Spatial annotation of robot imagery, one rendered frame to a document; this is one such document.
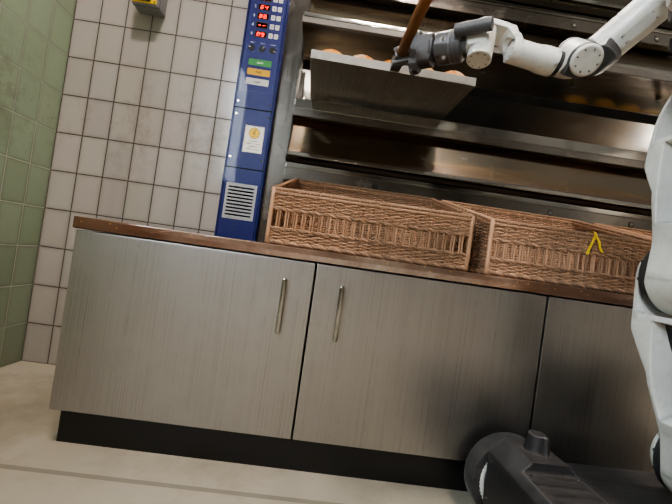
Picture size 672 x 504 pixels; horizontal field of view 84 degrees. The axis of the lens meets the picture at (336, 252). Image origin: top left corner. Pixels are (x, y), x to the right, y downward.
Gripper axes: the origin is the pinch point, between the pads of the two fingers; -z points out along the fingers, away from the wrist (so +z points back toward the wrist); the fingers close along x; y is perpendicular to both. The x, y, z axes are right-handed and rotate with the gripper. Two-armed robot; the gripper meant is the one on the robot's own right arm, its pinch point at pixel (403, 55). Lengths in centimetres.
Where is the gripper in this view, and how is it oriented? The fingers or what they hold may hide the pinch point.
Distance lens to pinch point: 129.9
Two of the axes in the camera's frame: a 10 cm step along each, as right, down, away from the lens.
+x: 1.3, -9.9, 0.1
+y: -5.1, -0.8, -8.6
